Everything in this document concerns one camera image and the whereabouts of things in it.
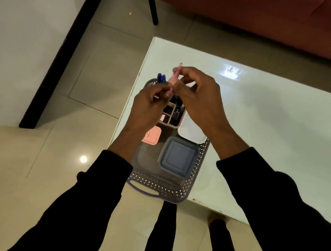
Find person's right hand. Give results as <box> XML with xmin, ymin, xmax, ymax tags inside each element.
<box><xmin>168</xmin><ymin>66</ymin><xmax>234</xmax><ymax>139</ymax></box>

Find person's left hand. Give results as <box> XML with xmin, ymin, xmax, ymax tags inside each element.
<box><xmin>124</xmin><ymin>83</ymin><xmax>173</xmax><ymax>135</ymax></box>

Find pink pen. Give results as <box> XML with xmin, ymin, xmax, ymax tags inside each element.
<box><xmin>165</xmin><ymin>63</ymin><xmax>183</xmax><ymax>98</ymax></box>

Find person's right forearm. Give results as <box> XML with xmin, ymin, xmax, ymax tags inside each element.
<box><xmin>207</xmin><ymin>126</ymin><xmax>331</xmax><ymax>251</ymax></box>

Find person's left forearm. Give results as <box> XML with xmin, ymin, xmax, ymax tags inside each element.
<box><xmin>7</xmin><ymin>126</ymin><xmax>151</xmax><ymax>251</ymax></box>

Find white compartment organizer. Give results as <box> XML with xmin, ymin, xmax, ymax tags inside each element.
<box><xmin>158</xmin><ymin>95</ymin><xmax>187</xmax><ymax>129</ymax></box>

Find black marker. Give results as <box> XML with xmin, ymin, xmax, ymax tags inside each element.
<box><xmin>171</xmin><ymin>99</ymin><xmax>184</xmax><ymax>127</ymax></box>

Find pink square lid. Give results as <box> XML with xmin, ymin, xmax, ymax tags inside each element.
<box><xmin>141</xmin><ymin>126</ymin><xmax>162</xmax><ymax>145</ymax></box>

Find white square container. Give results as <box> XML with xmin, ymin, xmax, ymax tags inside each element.
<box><xmin>178</xmin><ymin>112</ymin><xmax>207</xmax><ymax>144</ymax></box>

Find blue-grey square container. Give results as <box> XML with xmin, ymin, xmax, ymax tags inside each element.
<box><xmin>157</xmin><ymin>137</ymin><xmax>200</xmax><ymax>179</ymax></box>

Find grey perforated plastic basket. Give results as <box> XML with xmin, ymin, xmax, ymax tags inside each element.
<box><xmin>126</xmin><ymin>78</ymin><xmax>210</xmax><ymax>204</ymax></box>

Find black furniture leg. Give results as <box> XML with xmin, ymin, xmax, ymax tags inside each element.
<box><xmin>148</xmin><ymin>0</ymin><xmax>159</xmax><ymax>26</ymax></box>

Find orange-brown sofa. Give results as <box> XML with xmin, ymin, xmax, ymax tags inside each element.
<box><xmin>163</xmin><ymin>0</ymin><xmax>331</xmax><ymax>60</ymax></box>

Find person's right foot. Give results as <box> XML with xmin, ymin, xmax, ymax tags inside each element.
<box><xmin>208</xmin><ymin>211</ymin><xmax>231</xmax><ymax>225</ymax></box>

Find person's left leg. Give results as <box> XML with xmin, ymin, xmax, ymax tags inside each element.
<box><xmin>145</xmin><ymin>201</ymin><xmax>177</xmax><ymax>251</ymax></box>

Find person's leg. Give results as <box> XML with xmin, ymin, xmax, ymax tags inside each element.
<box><xmin>145</xmin><ymin>201</ymin><xmax>177</xmax><ymax>251</ymax></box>
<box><xmin>209</xmin><ymin>219</ymin><xmax>235</xmax><ymax>251</ymax></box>

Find person's right leg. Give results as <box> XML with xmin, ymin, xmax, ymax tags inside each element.
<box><xmin>209</xmin><ymin>219</ymin><xmax>235</xmax><ymax>251</ymax></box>

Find black wall trim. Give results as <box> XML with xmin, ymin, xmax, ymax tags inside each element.
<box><xmin>19</xmin><ymin>0</ymin><xmax>102</xmax><ymax>129</ymax></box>

